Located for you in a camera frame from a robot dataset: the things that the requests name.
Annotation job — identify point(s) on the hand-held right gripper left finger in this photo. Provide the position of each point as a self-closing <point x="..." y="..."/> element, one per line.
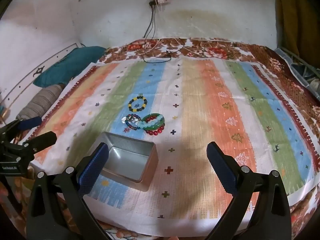
<point x="93" y="165"/>

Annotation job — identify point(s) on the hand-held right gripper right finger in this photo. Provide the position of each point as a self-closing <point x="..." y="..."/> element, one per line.
<point x="222" y="166"/>

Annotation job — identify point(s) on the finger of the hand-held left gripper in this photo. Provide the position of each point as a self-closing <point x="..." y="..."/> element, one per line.
<point x="42" y="140"/>
<point x="30" y="123"/>

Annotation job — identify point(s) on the silver metal tin box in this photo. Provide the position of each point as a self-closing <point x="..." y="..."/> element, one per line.
<point x="130" y="155"/>

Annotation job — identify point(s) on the green jade bangle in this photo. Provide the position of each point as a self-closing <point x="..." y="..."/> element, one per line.
<point x="150" y="116"/>

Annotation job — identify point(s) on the grey striped pillow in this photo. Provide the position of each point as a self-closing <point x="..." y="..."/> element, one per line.
<point x="42" y="100"/>

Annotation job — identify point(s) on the white bed headboard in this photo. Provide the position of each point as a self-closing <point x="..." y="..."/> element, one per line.
<point x="25" y="77"/>

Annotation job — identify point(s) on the striped colourful cloth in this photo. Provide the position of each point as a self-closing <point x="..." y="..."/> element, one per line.
<point x="200" y="105"/>

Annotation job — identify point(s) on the teal pillow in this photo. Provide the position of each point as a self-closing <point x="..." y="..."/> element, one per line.
<point x="67" y="65"/>

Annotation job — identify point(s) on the grey plastic crate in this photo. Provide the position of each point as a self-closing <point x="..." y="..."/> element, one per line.
<point x="300" y="67"/>

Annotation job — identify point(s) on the yellow cloth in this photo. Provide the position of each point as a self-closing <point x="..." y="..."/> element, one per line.
<point x="295" y="17"/>

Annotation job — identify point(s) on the white power strip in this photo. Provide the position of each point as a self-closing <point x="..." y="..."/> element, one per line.
<point x="160" y="0"/>

